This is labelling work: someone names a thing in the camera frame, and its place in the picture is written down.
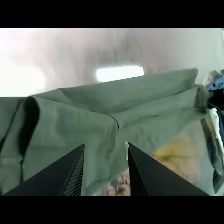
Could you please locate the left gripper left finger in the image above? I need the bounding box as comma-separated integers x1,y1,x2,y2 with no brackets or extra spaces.
3,143,86,197

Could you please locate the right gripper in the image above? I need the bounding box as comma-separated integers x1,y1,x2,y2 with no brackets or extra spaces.
207,90,224,112

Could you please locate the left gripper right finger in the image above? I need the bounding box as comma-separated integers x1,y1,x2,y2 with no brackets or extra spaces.
127,142,210,197

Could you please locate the olive green shirt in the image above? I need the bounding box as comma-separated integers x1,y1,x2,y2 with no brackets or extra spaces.
0,68,214,197

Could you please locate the blue T-shirt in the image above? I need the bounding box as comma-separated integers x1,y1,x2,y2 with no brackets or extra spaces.
207,69,224,144

